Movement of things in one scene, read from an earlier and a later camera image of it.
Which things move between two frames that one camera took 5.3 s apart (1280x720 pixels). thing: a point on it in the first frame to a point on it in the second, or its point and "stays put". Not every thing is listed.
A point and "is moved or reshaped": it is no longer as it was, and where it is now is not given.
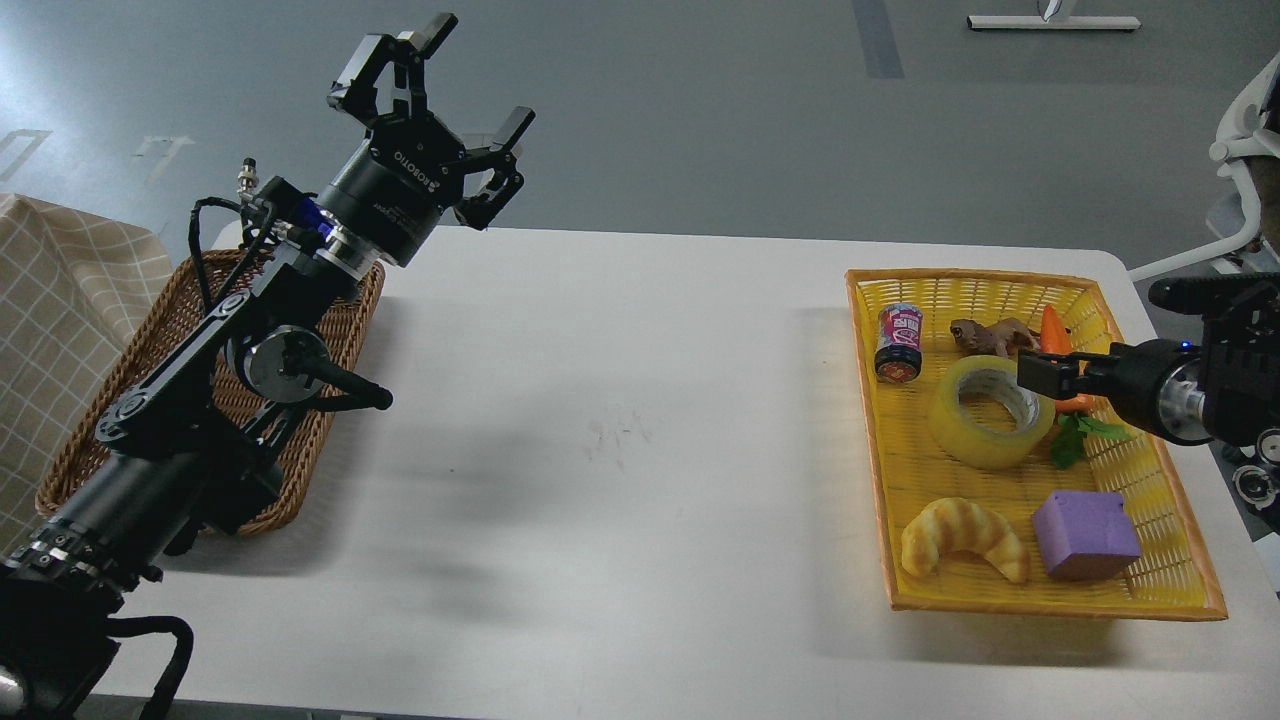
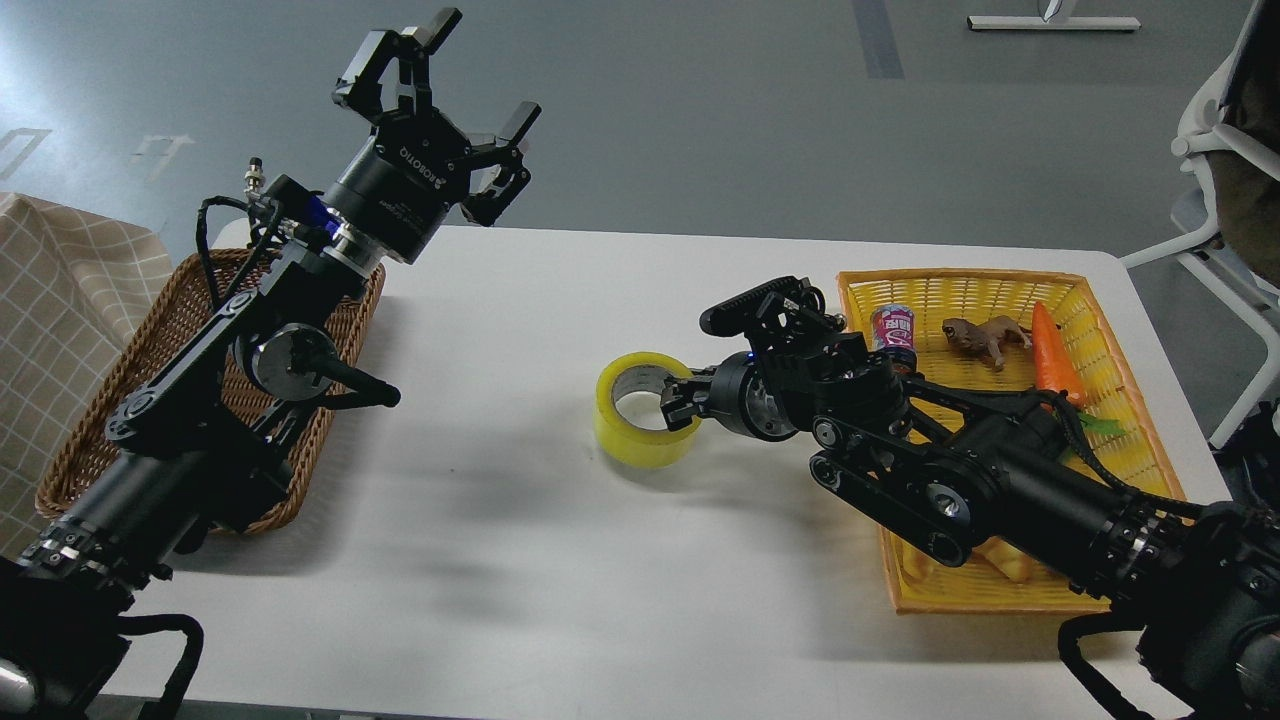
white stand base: [1053, 22] stays put
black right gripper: [1160, 383] to [737, 391]
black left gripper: [395, 185] stays put
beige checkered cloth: [75, 289] stays put
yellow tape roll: [991, 377] is moved or reshaped
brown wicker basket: [172, 305] stays put
